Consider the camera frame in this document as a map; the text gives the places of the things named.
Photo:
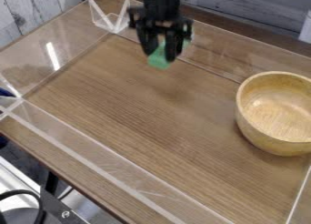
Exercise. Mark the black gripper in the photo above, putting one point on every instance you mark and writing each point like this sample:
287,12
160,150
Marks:
157,17

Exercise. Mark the green rectangular block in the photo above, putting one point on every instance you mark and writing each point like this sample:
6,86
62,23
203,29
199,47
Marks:
156,59

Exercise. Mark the light wooden bowl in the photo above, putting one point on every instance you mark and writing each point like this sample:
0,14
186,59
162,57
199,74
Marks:
273,112

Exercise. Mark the blue object at edge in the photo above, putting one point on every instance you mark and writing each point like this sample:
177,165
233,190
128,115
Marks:
5,93

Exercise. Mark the black table leg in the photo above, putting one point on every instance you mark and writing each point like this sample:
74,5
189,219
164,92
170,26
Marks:
52,183

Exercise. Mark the clear acrylic tray wall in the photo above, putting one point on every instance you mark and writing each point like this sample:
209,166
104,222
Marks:
144,139

